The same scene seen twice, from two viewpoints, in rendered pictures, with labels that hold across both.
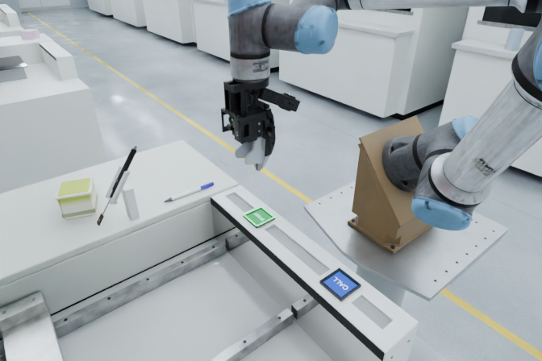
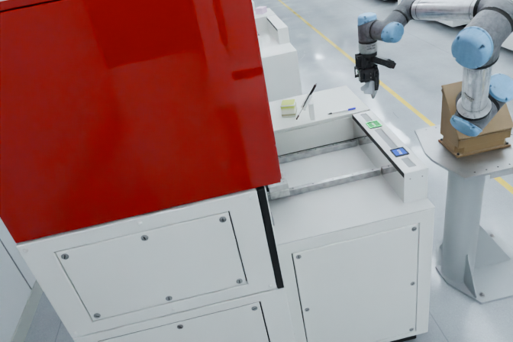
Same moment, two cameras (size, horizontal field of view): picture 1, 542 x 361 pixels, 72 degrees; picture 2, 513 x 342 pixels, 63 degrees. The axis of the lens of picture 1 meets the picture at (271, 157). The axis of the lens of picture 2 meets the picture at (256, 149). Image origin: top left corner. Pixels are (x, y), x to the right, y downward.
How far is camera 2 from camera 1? 1.13 m
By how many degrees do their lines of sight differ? 30
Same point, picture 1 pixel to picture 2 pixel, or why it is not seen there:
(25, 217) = not seen: hidden behind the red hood
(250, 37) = (365, 35)
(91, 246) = (292, 128)
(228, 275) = (355, 154)
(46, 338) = not seen: hidden behind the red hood
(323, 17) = (392, 28)
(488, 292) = not seen: outside the picture
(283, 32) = (376, 33)
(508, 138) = (467, 82)
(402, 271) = (456, 166)
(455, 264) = (495, 167)
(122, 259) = (304, 138)
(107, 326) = (296, 163)
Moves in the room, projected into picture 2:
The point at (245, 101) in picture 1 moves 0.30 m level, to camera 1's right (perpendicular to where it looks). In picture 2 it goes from (363, 63) to (442, 64)
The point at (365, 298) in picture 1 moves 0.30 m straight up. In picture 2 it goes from (408, 158) to (410, 87)
